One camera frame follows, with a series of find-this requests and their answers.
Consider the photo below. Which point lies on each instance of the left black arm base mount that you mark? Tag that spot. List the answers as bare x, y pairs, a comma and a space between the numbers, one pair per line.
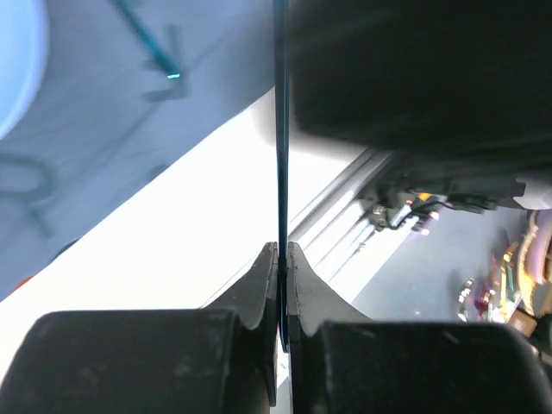
390, 200

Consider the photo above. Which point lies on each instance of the light blue plate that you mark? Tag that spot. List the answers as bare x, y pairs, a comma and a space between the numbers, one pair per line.
24, 53

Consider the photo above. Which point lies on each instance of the blue letter-print placemat cloth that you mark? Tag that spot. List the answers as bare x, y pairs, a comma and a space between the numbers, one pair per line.
106, 120

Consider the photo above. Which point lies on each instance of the blue metallic spoon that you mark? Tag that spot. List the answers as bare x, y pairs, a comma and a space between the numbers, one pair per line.
160, 56

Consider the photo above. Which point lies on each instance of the blue metallic fork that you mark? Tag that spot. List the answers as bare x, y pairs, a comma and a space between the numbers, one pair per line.
282, 151

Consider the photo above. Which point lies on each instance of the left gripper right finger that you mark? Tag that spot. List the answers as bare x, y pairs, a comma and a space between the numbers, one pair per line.
343, 362

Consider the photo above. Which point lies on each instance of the aluminium rail frame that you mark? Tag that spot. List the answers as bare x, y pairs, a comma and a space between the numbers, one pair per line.
335, 231

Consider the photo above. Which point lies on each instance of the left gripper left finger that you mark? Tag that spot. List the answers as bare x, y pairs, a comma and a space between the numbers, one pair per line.
219, 359

